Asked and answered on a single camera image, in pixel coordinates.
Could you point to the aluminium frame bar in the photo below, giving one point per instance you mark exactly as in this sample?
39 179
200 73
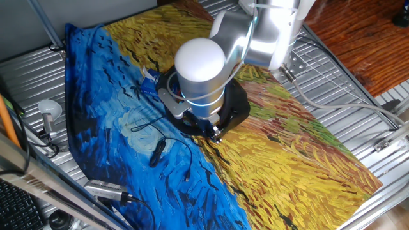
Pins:
48 188

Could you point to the grey metal pole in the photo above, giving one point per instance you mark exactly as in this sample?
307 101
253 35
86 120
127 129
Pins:
44 22

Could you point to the blue tissue pack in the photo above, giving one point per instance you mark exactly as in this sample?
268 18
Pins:
148 84

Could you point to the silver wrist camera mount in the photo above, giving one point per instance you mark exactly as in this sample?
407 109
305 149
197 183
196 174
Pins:
174 103

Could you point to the black racing steering wheel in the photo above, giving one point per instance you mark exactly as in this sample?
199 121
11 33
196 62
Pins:
182 126

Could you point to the black keyboard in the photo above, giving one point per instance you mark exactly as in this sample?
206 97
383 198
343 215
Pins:
16 207

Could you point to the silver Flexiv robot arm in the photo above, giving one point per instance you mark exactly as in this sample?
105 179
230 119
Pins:
204 83

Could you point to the aluminium profile with bracket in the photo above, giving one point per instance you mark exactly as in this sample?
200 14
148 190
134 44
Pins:
391 139

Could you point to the black round object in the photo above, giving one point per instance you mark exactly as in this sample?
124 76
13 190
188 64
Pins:
402 16

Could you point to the black wheel base housing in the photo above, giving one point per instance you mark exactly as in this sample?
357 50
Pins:
238 105

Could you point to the painted wheat field cloth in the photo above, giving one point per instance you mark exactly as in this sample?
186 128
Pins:
287 166

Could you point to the orange pole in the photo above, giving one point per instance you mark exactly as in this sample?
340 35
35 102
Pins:
8 124

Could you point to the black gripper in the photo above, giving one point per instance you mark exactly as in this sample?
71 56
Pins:
211 124

